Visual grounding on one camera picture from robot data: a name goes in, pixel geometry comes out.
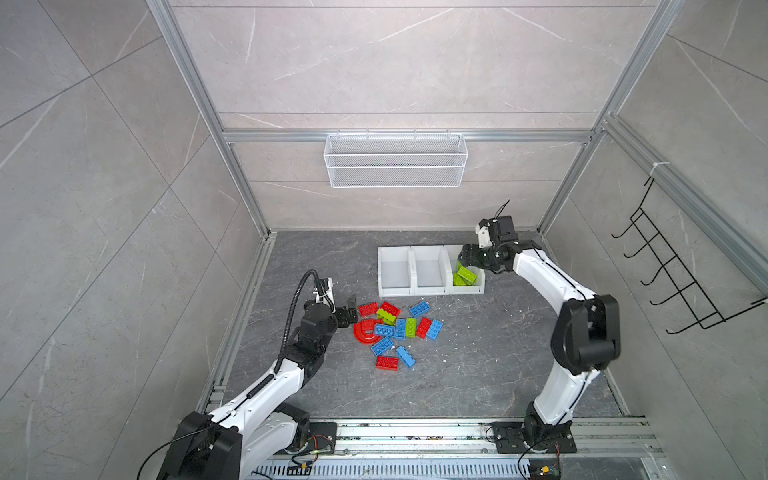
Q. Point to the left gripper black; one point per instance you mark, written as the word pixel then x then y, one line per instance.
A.
pixel 344 320

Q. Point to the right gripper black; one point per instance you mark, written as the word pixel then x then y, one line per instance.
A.
pixel 469 256

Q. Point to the green lego brick bottom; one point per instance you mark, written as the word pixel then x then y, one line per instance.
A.
pixel 468 275

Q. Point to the white three-compartment bin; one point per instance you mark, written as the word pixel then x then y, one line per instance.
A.
pixel 426 270

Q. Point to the blue lego brick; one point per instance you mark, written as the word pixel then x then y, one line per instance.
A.
pixel 385 344
pixel 419 309
pixel 384 330
pixel 434 329
pixel 400 330
pixel 405 356

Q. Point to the blue lego brick top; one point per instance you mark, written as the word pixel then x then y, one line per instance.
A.
pixel 419 309

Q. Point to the red lego brick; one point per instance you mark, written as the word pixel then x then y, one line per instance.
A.
pixel 391 309
pixel 368 310
pixel 387 363
pixel 423 328

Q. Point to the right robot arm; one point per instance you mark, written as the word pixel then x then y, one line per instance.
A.
pixel 586 335

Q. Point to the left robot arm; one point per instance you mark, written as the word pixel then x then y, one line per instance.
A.
pixel 233 439

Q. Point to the red arch lego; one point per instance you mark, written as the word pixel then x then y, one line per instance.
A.
pixel 365 331

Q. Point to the green lego brick top pile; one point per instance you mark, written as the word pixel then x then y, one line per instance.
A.
pixel 386 317

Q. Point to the red lego brick bottom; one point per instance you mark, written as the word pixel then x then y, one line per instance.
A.
pixel 387 363

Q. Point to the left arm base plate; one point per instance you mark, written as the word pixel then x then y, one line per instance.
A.
pixel 316 437

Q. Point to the white wire mesh basket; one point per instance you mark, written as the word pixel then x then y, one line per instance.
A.
pixel 401 160

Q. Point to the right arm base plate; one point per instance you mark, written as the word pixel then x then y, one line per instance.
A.
pixel 517 438

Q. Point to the aluminium front rail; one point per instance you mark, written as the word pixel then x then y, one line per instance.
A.
pixel 461 448

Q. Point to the black wire hook rack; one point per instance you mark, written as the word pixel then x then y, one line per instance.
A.
pixel 670 265

